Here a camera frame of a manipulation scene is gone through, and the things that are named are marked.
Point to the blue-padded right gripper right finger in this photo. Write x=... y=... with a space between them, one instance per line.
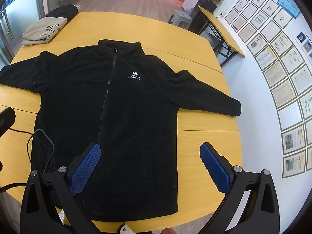
x=261 y=212

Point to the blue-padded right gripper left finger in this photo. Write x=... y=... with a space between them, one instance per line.
x=38 y=212

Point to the black fleece zip jacket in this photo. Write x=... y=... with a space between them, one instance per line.
x=116 y=96

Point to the folded beige and black garment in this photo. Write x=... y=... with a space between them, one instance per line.
x=50 y=25

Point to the yellow side table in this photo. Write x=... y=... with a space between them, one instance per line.
x=225 y=45

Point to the grey plastic stool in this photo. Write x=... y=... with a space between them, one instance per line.
x=180 y=19

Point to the black plant stand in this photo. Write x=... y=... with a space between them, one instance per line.
x=199 y=20

